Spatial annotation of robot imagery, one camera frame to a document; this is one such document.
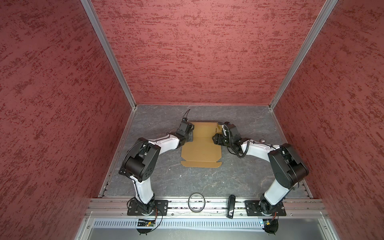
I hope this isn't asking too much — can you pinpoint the brown cardboard box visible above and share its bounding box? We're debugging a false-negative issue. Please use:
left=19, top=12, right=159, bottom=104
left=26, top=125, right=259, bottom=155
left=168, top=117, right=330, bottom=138
left=181, top=122, right=222, bottom=168

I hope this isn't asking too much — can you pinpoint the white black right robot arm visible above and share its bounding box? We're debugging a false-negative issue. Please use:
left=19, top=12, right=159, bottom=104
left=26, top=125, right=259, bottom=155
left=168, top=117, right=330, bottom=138
left=212, top=122, right=310, bottom=215

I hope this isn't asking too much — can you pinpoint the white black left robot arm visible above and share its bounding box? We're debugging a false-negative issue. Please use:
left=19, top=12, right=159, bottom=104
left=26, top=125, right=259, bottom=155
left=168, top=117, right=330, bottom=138
left=119, top=118, right=195, bottom=214

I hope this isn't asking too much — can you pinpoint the black rectangular remote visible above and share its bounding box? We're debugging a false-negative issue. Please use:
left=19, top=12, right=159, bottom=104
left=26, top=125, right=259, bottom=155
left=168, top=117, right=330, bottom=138
left=227, top=195, right=236, bottom=219

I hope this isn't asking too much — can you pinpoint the black cable ring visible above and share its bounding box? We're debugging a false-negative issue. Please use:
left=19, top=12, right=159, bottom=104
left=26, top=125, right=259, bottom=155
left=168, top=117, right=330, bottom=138
left=187, top=192, right=207, bottom=213

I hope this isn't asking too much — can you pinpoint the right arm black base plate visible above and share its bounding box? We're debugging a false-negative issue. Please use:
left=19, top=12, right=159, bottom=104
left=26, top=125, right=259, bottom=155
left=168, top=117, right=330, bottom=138
left=245, top=200, right=287, bottom=217

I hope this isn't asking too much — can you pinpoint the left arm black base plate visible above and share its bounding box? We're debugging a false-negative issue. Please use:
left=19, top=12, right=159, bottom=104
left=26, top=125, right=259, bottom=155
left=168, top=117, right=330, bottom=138
left=127, top=198, right=169, bottom=216

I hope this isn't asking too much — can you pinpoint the aluminium front frame rail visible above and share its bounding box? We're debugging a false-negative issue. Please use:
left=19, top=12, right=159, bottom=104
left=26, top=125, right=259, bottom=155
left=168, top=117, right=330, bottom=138
left=85, top=197, right=329, bottom=219

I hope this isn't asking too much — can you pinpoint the left rear aluminium corner post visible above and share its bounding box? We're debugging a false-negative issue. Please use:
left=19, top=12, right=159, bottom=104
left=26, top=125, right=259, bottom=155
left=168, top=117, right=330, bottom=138
left=81, top=0, right=137, bottom=111

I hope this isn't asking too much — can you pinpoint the aluminium corner post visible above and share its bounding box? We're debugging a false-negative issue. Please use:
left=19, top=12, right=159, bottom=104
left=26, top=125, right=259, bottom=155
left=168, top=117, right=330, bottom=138
left=81, top=0, right=137, bottom=111
left=269, top=0, right=338, bottom=112

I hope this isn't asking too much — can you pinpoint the right rear aluminium corner post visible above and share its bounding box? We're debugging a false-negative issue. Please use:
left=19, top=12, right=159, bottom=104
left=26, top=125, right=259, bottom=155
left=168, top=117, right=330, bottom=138
left=269, top=0, right=338, bottom=112

